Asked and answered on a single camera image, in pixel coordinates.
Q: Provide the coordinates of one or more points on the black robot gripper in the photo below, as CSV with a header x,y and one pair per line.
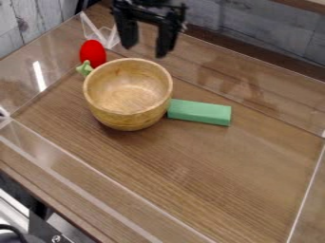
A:
x,y
165,13

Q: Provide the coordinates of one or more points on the red toy fruit green stem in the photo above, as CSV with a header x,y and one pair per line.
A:
x,y
92,56

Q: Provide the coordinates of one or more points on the light wooden bowl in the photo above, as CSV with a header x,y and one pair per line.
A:
x,y
128,92

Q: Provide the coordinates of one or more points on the green rectangular block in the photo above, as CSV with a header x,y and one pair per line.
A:
x,y
199,112

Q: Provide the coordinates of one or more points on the clear acrylic tray wall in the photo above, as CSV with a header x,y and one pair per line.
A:
x,y
182,182

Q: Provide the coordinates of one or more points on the black metal table frame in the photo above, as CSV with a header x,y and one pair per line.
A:
x,y
28,221

